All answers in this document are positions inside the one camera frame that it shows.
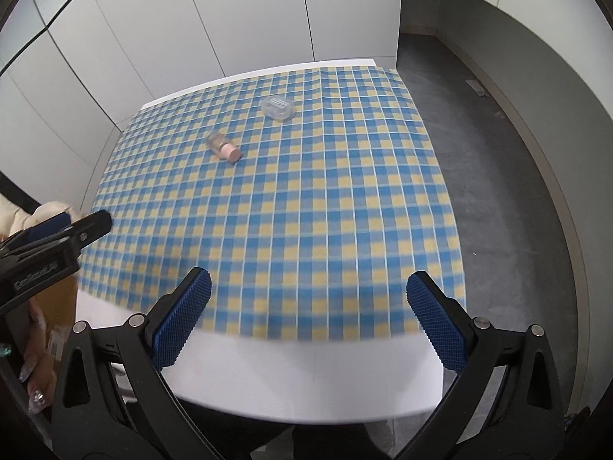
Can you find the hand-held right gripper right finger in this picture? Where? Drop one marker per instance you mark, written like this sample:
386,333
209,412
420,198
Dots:
438,321

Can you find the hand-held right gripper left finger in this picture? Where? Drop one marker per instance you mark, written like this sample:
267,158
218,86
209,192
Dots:
184,316

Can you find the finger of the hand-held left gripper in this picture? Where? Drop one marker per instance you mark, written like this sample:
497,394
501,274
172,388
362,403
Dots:
93,227
48,227

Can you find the brown cardboard box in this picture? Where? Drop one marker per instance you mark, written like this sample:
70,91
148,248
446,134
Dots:
62,297

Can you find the small purple tube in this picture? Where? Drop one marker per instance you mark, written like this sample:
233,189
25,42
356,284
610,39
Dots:
222,147

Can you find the person's left hand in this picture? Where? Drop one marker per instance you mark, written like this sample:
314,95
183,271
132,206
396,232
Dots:
40,373

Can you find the cream padded chair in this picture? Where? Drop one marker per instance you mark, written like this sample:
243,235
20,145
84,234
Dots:
43,211

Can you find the person's black trousers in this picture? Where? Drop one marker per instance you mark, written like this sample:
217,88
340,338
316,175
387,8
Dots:
287,441

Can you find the blue yellow checked tablecloth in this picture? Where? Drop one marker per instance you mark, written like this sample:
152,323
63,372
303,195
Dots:
311,201

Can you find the small grey floor piece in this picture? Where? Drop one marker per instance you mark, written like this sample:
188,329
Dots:
476,88

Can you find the white wall cabinets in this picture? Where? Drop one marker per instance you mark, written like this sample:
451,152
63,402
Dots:
191,19

